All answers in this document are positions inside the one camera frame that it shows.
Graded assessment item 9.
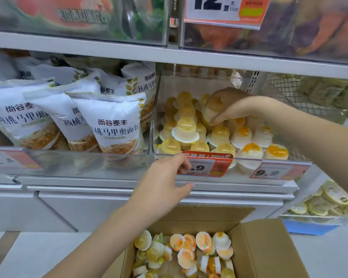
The person's right hand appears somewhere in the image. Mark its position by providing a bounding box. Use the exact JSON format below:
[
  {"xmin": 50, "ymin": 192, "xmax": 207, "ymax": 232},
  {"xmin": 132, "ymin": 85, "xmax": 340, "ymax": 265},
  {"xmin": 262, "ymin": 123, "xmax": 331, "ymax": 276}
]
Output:
[{"xmin": 201, "ymin": 87, "xmax": 268, "ymax": 126}]

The person's left hand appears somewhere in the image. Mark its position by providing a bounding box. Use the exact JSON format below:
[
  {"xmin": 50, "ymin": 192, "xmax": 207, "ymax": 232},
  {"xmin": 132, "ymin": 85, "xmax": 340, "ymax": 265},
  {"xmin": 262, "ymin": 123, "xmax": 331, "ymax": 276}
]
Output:
[{"xmin": 130, "ymin": 153, "xmax": 195, "ymax": 227}]

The single yellow jelly cup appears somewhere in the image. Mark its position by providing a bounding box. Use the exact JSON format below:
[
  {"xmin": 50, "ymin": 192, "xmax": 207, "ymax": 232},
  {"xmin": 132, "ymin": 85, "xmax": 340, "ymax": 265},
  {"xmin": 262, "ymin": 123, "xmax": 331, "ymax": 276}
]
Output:
[{"xmin": 201, "ymin": 97, "xmax": 225, "ymax": 124}]

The person's left forearm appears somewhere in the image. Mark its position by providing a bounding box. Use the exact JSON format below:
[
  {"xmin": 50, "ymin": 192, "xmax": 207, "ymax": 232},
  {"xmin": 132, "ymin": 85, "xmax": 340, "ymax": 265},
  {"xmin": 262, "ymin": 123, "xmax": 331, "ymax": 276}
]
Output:
[{"xmin": 42, "ymin": 200, "xmax": 163, "ymax": 278}]

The person's right forearm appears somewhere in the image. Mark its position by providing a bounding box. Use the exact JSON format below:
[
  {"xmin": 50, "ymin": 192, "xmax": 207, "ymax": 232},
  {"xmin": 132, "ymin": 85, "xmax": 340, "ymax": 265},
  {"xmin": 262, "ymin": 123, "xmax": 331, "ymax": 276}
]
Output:
[{"xmin": 259, "ymin": 95, "xmax": 348, "ymax": 201}]

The pile of yellow jelly cups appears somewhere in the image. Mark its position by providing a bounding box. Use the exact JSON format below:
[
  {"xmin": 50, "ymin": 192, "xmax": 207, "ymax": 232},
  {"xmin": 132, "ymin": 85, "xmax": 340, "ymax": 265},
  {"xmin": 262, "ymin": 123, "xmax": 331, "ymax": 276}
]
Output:
[{"xmin": 158, "ymin": 91, "xmax": 237, "ymax": 160}]

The pile of white orange jelly cups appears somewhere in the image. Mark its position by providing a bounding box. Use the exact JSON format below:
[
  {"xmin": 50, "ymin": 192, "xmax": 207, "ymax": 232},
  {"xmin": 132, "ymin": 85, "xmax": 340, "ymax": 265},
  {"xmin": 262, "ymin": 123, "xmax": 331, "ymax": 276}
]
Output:
[{"xmin": 230, "ymin": 116, "xmax": 290, "ymax": 175}]

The clear plastic bin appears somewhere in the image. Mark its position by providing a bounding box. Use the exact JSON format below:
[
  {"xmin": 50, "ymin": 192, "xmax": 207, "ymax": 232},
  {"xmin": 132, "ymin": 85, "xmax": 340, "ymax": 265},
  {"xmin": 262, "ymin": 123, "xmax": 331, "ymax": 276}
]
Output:
[
  {"xmin": 178, "ymin": 0, "xmax": 348, "ymax": 66},
  {"xmin": 0, "ymin": 0, "xmax": 170, "ymax": 47},
  {"xmin": 0, "ymin": 63, "xmax": 160, "ymax": 177},
  {"xmin": 149, "ymin": 65, "xmax": 312, "ymax": 186}
]

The heap of mixed jelly cups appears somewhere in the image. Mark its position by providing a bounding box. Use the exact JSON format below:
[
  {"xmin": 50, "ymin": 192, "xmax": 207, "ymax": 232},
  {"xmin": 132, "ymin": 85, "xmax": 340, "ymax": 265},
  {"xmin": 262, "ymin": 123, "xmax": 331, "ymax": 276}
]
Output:
[{"xmin": 132, "ymin": 230, "xmax": 235, "ymax": 278}]

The white red price tag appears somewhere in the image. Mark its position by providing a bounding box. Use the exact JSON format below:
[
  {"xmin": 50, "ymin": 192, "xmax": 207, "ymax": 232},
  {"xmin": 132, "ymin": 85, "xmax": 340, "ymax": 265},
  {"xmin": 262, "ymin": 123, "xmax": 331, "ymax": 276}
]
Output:
[
  {"xmin": 0, "ymin": 150, "xmax": 43, "ymax": 171},
  {"xmin": 249, "ymin": 162, "xmax": 311, "ymax": 181}
]

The brown cardboard box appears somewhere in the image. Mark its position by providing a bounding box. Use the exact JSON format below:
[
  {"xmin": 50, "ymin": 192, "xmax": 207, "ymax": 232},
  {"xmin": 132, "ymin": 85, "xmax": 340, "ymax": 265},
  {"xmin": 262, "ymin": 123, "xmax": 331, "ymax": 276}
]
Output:
[{"xmin": 103, "ymin": 204, "xmax": 310, "ymax": 278}]

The large white orange price tag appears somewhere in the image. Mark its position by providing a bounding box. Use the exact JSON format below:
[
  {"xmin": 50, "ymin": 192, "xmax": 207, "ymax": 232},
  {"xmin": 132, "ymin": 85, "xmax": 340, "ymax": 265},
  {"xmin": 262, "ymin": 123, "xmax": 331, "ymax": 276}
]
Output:
[{"xmin": 184, "ymin": 0, "xmax": 272, "ymax": 30}]

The pile of pale green packets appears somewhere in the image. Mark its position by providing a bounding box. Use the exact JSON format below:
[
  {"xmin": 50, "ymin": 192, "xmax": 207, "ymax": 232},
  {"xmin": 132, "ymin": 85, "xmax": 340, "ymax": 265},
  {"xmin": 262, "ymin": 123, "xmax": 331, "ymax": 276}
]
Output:
[{"xmin": 296, "ymin": 76, "xmax": 348, "ymax": 116}]

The white metal shelf unit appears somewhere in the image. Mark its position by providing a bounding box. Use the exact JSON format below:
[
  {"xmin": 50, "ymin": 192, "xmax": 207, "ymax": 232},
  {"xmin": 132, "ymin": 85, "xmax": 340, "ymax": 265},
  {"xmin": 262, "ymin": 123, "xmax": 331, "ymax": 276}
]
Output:
[{"xmin": 0, "ymin": 30, "xmax": 348, "ymax": 232}]

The blue crate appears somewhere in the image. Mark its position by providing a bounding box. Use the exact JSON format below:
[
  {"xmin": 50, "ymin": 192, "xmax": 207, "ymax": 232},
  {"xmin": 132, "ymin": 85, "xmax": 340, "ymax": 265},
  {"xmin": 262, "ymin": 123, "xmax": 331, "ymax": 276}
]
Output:
[{"xmin": 282, "ymin": 219, "xmax": 340, "ymax": 236}]

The pile of round green packets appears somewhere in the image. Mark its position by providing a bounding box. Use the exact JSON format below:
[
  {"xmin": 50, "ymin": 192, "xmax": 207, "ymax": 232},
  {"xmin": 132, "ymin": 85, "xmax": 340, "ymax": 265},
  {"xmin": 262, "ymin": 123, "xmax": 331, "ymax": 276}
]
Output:
[{"xmin": 288, "ymin": 180, "xmax": 348, "ymax": 217}]

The pile of orange snack packets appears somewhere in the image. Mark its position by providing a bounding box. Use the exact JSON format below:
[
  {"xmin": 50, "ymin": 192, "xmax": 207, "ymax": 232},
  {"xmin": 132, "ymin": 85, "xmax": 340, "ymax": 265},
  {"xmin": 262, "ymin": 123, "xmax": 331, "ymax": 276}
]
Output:
[{"xmin": 186, "ymin": 0, "xmax": 348, "ymax": 57}]

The pile of white bread bags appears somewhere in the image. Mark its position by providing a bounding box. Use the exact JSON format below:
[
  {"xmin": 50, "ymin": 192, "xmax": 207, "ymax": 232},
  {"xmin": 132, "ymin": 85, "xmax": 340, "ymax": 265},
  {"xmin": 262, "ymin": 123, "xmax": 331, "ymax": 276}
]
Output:
[{"xmin": 0, "ymin": 49, "xmax": 158, "ymax": 159}]

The pile of red green packets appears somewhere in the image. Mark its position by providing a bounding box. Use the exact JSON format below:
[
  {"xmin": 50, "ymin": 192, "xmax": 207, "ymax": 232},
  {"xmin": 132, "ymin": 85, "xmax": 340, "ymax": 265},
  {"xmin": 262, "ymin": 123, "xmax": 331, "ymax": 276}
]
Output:
[{"xmin": 0, "ymin": 0, "xmax": 166, "ymax": 41}]

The white wire mesh divider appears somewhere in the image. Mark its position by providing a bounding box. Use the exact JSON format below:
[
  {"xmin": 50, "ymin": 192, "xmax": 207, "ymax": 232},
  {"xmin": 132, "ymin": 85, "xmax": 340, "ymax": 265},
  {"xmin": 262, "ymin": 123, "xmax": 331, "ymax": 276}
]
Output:
[{"xmin": 266, "ymin": 73, "xmax": 311, "ymax": 161}]

